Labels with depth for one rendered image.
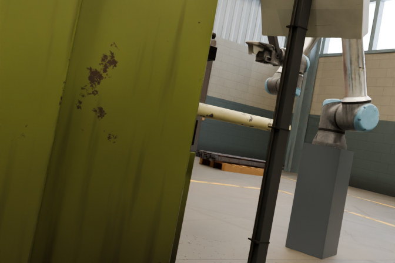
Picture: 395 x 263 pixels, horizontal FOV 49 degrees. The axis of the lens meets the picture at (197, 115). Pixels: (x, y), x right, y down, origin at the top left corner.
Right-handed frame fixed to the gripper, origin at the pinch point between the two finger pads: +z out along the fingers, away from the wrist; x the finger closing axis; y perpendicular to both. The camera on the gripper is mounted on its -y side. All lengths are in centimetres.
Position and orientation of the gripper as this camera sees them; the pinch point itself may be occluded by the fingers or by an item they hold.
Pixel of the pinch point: (248, 41)
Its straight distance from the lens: 202.4
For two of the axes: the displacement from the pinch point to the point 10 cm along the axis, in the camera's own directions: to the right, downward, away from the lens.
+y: -1.8, 9.8, -0.4
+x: -5.2, -0.6, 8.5
